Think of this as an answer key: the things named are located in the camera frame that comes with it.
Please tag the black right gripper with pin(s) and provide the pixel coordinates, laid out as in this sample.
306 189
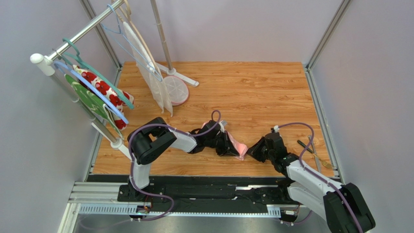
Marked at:
261 150

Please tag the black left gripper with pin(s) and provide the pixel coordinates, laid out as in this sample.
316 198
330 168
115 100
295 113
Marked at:
228 149

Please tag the pink cloth napkin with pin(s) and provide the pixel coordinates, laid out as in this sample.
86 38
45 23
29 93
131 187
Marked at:
225 144

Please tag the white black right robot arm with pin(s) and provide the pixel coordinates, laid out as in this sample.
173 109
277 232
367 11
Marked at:
342 206

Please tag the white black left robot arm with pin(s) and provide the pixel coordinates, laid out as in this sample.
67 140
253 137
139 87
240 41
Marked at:
148 142

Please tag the beige hanger with white cloth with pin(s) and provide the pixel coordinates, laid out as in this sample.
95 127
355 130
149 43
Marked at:
158 90

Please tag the red floral white cloth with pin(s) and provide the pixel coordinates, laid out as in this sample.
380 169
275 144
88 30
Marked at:
107 91

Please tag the green patterned cloth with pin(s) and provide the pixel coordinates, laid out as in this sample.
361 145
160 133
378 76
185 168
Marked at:
93 103

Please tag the light blue thin hanger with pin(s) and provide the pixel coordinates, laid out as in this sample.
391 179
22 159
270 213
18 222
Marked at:
138 52

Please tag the blue plastic hanger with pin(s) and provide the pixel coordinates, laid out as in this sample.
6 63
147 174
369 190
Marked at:
113 108

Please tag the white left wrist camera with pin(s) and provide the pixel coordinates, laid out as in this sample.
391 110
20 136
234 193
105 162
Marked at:
222 125

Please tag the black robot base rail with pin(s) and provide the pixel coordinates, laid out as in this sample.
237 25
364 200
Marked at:
204 194

